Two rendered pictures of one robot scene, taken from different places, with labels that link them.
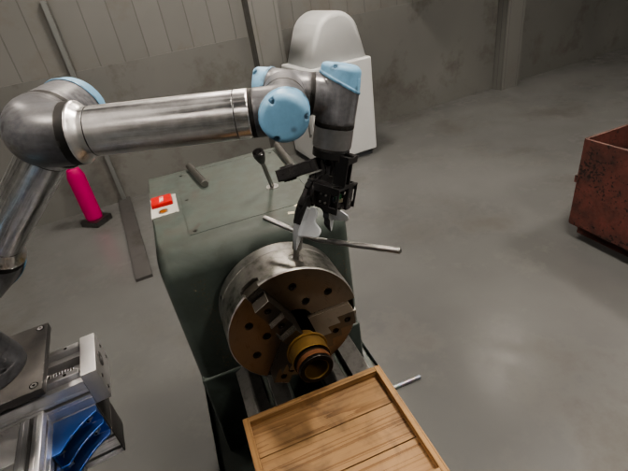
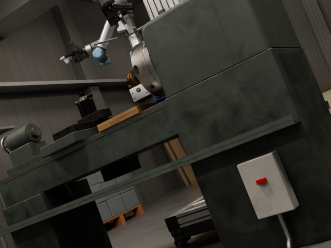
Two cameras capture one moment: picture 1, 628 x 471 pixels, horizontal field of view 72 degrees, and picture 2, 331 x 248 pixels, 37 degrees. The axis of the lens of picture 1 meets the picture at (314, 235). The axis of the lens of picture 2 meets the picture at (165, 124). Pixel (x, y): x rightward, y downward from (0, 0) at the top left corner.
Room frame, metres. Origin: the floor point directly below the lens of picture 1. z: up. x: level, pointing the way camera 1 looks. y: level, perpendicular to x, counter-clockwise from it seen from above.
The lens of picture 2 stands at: (2.74, -1.76, 0.55)
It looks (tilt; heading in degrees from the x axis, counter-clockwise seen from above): 5 degrees up; 138
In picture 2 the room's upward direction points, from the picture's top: 21 degrees counter-clockwise
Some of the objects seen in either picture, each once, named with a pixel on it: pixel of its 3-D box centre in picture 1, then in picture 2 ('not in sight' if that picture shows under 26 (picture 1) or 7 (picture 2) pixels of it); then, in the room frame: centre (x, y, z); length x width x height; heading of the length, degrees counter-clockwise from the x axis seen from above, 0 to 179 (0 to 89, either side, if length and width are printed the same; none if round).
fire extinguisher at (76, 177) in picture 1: (83, 192); not in sight; (3.82, 2.06, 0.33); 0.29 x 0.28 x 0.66; 21
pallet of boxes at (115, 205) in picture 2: not in sight; (88, 193); (-3.75, 2.14, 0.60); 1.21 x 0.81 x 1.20; 111
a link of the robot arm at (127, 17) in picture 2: not in sight; (132, 34); (0.12, 0.63, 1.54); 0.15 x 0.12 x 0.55; 133
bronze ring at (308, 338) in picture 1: (309, 354); (137, 77); (0.66, 0.05, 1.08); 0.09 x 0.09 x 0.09; 16
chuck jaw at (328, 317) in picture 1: (335, 319); (137, 72); (0.75, -0.02, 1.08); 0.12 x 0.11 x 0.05; 106
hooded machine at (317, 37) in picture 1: (326, 89); not in sight; (4.59, -0.37, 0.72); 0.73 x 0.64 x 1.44; 111
